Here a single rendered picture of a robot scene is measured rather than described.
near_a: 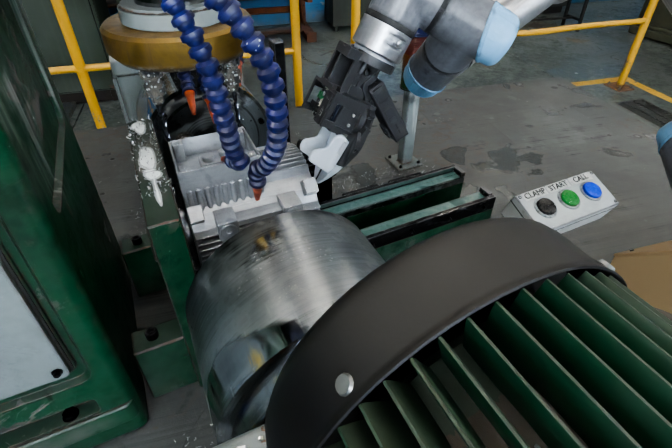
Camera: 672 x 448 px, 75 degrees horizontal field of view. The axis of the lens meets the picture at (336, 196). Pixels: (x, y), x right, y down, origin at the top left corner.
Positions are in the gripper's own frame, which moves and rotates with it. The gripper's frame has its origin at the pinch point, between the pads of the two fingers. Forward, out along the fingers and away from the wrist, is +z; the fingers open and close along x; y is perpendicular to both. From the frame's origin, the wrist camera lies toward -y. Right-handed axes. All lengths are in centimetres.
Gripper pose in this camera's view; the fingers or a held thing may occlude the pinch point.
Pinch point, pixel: (323, 176)
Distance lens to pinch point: 70.2
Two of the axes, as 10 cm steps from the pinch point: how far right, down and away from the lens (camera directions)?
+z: -4.5, 8.2, 3.4
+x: 4.3, 5.4, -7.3
